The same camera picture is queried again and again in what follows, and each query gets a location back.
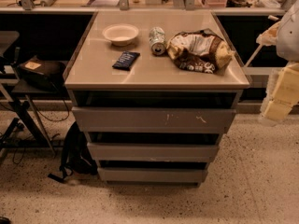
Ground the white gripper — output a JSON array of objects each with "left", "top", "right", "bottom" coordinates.
[{"left": 256, "top": 21, "right": 299, "bottom": 126}]

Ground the grey top drawer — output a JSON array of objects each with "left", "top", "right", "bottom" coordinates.
[{"left": 72, "top": 106, "right": 235, "bottom": 133}]

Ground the grey drawer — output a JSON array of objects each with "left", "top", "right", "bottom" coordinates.
[
  {"left": 72, "top": 106, "right": 235, "bottom": 133},
  {"left": 88, "top": 143, "right": 219, "bottom": 162},
  {"left": 98, "top": 168, "right": 208, "bottom": 183}
]

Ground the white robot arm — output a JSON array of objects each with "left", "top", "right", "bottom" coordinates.
[{"left": 256, "top": 0, "right": 299, "bottom": 126}]

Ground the grey drawer cabinet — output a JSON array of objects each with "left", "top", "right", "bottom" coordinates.
[{"left": 63, "top": 10, "right": 252, "bottom": 187}]

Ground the grey middle drawer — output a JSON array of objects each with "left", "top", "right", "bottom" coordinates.
[{"left": 88, "top": 143, "right": 219, "bottom": 162}]

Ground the grey bottom drawer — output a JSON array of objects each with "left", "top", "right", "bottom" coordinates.
[{"left": 98, "top": 168, "right": 208, "bottom": 183}]

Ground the crumpled brown chip bag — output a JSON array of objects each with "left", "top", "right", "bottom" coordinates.
[{"left": 166, "top": 29, "right": 235, "bottom": 74}]

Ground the crushed soda can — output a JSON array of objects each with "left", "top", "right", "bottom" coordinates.
[{"left": 149, "top": 27, "right": 166, "bottom": 56}]

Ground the dark blue snack packet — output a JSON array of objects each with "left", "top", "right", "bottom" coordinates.
[{"left": 112, "top": 51, "right": 140, "bottom": 71}]

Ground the white paper bowl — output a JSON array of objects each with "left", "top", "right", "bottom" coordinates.
[{"left": 102, "top": 23, "right": 139, "bottom": 47}]

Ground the black backpack on floor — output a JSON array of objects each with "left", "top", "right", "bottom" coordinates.
[{"left": 48, "top": 122, "right": 97, "bottom": 183}]

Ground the black bag on stand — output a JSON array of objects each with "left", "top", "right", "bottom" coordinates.
[{"left": 18, "top": 57, "right": 65, "bottom": 91}]

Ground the black metal stand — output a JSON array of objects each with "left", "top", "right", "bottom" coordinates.
[{"left": 0, "top": 31, "right": 56, "bottom": 155}]

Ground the white-handled stick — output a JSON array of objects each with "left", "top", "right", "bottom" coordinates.
[{"left": 244, "top": 15, "right": 280, "bottom": 67}]

